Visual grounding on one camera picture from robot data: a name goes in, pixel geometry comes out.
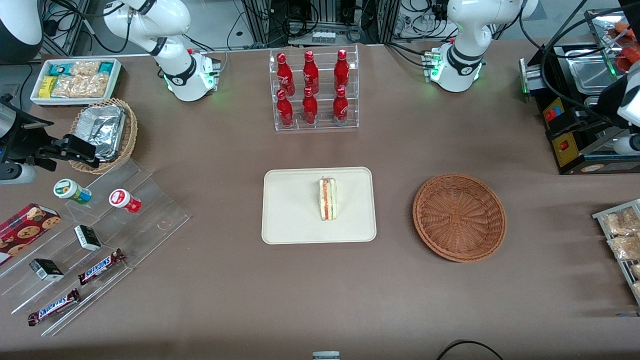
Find Snickers chocolate bar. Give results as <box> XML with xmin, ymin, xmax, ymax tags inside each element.
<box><xmin>77</xmin><ymin>248</ymin><xmax>126</xmax><ymax>286</ymax></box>
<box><xmin>27</xmin><ymin>288</ymin><xmax>81</xmax><ymax>327</ymax></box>

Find triangle sandwich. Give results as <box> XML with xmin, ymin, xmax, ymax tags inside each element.
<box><xmin>319</xmin><ymin>176</ymin><xmax>338</xmax><ymax>222</ymax></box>

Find grey wire rack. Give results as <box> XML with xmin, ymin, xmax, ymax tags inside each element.
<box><xmin>591</xmin><ymin>199</ymin><xmax>640</xmax><ymax>306</ymax></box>

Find clear acrylic stepped display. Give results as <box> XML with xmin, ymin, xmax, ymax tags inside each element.
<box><xmin>0</xmin><ymin>157</ymin><xmax>191</xmax><ymax>337</ymax></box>

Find clear cracker bag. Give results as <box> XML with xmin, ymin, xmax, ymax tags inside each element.
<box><xmin>70</xmin><ymin>61</ymin><xmax>101</xmax><ymax>77</ymax></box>
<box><xmin>51</xmin><ymin>75</ymin><xmax>110</xmax><ymax>99</ymax></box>

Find silver foil pack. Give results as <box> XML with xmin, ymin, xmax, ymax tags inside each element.
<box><xmin>75</xmin><ymin>105</ymin><xmax>123</xmax><ymax>158</ymax></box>
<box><xmin>112</xmin><ymin>107</ymin><xmax>127</xmax><ymax>162</ymax></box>

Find red chocolate chip cookie box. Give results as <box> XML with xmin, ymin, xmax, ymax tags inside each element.
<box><xmin>0</xmin><ymin>203</ymin><xmax>62</xmax><ymax>266</ymax></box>

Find red-lidded small jar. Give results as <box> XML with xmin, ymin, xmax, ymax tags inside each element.
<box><xmin>109</xmin><ymin>189</ymin><xmax>142</xmax><ymax>214</ymax></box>

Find white plastic snack bin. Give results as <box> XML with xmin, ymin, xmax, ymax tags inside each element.
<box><xmin>30</xmin><ymin>58</ymin><xmax>123</xmax><ymax>108</ymax></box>

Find stainless steel pan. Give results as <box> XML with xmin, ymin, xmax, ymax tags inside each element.
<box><xmin>565</xmin><ymin>48</ymin><xmax>617</xmax><ymax>96</ymax></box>

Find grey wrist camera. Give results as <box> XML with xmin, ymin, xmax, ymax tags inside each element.
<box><xmin>614</xmin><ymin>134</ymin><xmax>640</xmax><ymax>156</ymax></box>
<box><xmin>0</xmin><ymin>162</ymin><xmax>37</xmax><ymax>186</ymax></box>

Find black cable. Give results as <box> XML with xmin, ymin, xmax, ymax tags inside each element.
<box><xmin>435</xmin><ymin>339</ymin><xmax>506</xmax><ymax>360</ymax></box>

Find clear acrylic bottle rack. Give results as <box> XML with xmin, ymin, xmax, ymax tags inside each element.
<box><xmin>269</xmin><ymin>45</ymin><xmax>360</xmax><ymax>132</ymax></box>

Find red cola bottle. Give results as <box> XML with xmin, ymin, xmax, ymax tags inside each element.
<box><xmin>302</xmin><ymin>86</ymin><xmax>319</xmax><ymax>126</ymax></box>
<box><xmin>276</xmin><ymin>52</ymin><xmax>295</xmax><ymax>96</ymax></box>
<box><xmin>303</xmin><ymin>50</ymin><xmax>320</xmax><ymax>95</ymax></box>
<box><xmin>334</xmin><ymin>48</ymin><xmax>350</xmax><ymax>92</ymax></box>
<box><xmin>276</xmin><ymin>89</ymin><xmax>294</xmax><ymax>128</ymax></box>
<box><xmin>333</xmin><ymin>86</ymin><xmax>349</xmax><ymax>126</ymax></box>

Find yellow emergency stop box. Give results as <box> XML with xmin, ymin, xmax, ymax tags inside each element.
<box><xmin>542</xmin><ymin>97</ymin><xmax>566</xmax><ymax>123</ymax></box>
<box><xmin>551</xmin><ymin>132</ymin><xmax>581</xmax><ymax>168</ymax></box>

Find green-lidded sunflower jar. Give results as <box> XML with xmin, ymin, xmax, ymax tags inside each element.
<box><xmin>53</xmin><ymin>178</ymin><xmax>92</xmax><ymax>205</ymax></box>

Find small black carton box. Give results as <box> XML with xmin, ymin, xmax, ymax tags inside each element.
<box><xmin>29</xmin><ymin>258</ymin><xmax>65</xmax><ymax>282</ymax></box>
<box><xmin>74</xmin><ymin>225</ymin><xmax>102</xmax><ymax>252</ymax></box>

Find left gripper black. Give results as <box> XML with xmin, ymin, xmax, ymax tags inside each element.
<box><xmin>546</xmin><ymin>97</ymin><xmax>626</xmax><ymax>150</ymax></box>

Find light wicker basket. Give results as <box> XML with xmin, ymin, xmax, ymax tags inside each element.
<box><xmin>69</xmin><ymin>98</ymin><xmax>139</xmax><ymax>175</ymax></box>

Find black equipment cabinet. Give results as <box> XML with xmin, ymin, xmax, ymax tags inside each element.
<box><xmin>520</xmin><ymin>42</ymin><xmax>640</xmax><ymax>176</ymax></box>

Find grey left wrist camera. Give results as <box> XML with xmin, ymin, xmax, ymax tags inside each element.
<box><xmin>614</xmin><ymin>134</ymin><xmax>640</xmax><ymax>156</ymax></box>

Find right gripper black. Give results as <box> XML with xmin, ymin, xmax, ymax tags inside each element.
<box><xmin>10</xmin><ymin>115</ymin><xmax>98</xmax><ymax>172</ymax></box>

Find brown round wicker basket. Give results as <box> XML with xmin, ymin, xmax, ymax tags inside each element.
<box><xmin>412</xmin><ymin>173</ymin><xmax>507</xmax><ymax>263</ymax></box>

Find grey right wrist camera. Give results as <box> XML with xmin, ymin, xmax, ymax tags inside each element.
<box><xmin>0</xmin><ymin>162</ymin><xmax>37</xmax><ymax>186</ymax></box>

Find cream rectangular tray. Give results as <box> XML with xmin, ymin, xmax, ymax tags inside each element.
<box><xmin>261</xmin><ymin>166</ymin><xmax>377</xmax><ymax>245</ymax></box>

